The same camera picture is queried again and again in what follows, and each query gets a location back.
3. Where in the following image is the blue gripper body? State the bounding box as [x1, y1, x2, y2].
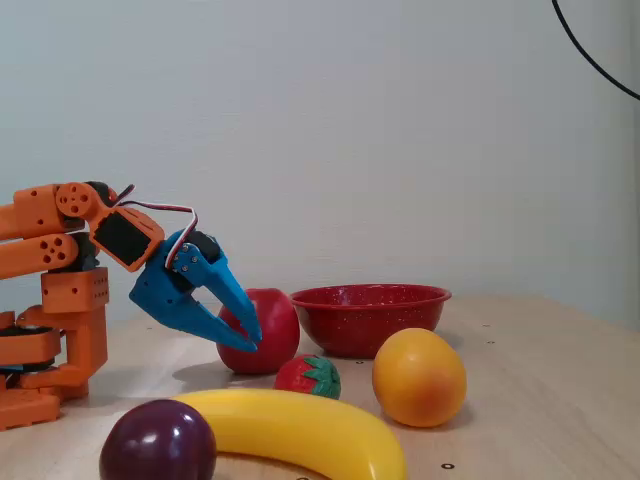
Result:
[128, 229, 222, 330]

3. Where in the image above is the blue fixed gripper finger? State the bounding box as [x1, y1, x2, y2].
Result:
[172, 298, 259, 354]

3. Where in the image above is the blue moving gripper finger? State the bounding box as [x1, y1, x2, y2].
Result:
[172, 243, 264, 346]

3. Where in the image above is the orange yellow toy peach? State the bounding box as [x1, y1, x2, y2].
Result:
[372, 327, 468, 429]

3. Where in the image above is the orange robot base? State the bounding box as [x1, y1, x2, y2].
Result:
[0, 267, 110, 432]

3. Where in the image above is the red speckled enamel bowl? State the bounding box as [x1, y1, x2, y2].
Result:
[289, 283, 453, 360]

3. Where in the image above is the red toy apple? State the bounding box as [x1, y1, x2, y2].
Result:
[215, 288, 301, 376]

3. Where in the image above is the red toy strawberry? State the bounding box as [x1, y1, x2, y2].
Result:
[273, 353, 342, 400]

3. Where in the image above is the yellow toy banana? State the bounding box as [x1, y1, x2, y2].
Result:
[169, 388, 409, 480]

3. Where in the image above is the purple toy plum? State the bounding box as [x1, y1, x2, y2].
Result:
[98, 398, 218, 480]

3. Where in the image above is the white red servo cable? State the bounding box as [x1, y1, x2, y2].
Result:
[110, 183, 200, 266]

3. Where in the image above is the black hanging cable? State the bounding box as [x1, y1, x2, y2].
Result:
[551, 0, 640, 101]

